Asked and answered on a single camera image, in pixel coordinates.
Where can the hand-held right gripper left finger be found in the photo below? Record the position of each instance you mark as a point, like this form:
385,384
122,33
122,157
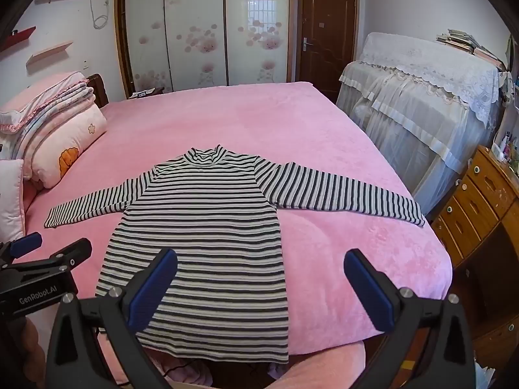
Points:
154,287

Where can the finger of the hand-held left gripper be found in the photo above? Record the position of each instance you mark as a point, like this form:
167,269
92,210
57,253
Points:
75,253
25,245

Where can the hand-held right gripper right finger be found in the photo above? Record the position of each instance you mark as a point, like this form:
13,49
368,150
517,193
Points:
369,291

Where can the black white striped shirt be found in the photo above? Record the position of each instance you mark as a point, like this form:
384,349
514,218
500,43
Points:
202,231

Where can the person's left hand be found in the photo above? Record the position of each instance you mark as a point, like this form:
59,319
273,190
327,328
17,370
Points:
28,344

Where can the white pink cushion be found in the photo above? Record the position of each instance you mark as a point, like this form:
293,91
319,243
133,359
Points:
10,202

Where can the pink quilt with cookie print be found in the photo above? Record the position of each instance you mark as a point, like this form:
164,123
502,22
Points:
69,146

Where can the folded pastel striped blanket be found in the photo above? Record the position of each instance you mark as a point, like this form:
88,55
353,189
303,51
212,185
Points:
69,105

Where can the wooden desk with drawers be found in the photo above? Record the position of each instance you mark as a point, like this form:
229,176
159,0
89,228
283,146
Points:
482,198

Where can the dark wooden headboard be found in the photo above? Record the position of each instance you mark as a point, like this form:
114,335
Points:
99,89

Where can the pink fleece bed blanket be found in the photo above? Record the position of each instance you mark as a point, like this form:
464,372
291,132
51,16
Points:
304,129

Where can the group of toiletry bottles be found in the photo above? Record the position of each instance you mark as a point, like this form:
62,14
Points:
507,150

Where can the lace covered furniture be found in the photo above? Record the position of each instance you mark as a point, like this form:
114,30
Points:
425,101

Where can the floral sliding door wardrobe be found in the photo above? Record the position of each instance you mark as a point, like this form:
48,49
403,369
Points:
194,28

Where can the stack of books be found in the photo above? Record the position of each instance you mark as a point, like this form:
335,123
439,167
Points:
466,44

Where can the brown wooden door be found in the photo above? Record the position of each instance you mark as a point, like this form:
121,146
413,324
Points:
326,28

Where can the light wooden wall shelf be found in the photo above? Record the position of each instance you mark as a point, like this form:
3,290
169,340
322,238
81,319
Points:
50,52

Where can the red wall shelf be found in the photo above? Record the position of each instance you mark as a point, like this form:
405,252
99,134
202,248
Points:
18,36

